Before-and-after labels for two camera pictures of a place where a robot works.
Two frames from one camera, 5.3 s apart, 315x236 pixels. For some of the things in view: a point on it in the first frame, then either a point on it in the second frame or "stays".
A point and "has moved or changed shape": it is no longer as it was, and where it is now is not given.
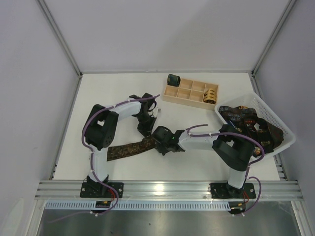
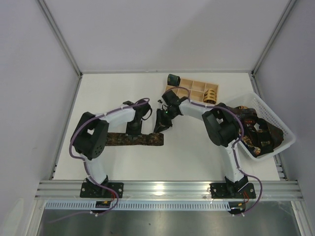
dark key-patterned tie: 115,152 has moved or changed shape
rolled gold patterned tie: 210,97 stays
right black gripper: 160,146 -> 162,120
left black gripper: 146,126 -> 134,134
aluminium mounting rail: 165,189 stays
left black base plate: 98,190 stays
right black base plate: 224,191 stays
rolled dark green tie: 173,80 stays
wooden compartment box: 190,92 stays
